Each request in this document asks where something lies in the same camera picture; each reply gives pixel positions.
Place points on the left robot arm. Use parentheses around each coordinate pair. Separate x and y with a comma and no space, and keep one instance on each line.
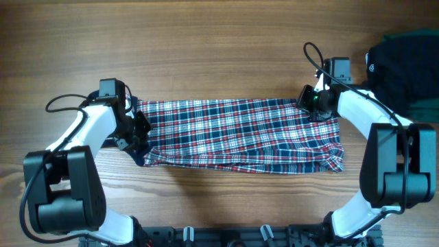
(64,198)

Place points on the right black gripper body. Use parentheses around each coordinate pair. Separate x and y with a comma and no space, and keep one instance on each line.
(311,102)

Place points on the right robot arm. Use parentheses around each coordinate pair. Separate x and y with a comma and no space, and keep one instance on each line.
(398,170)

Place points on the black mesh shorts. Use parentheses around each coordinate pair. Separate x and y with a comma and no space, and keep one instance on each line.
(402,72)

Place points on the plaid sleeveless shirt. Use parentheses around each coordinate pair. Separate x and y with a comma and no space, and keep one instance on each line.
(266,136)

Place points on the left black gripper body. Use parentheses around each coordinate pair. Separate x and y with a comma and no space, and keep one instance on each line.
(134,132)

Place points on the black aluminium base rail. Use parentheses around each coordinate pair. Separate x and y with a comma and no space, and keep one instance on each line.
(287,236)

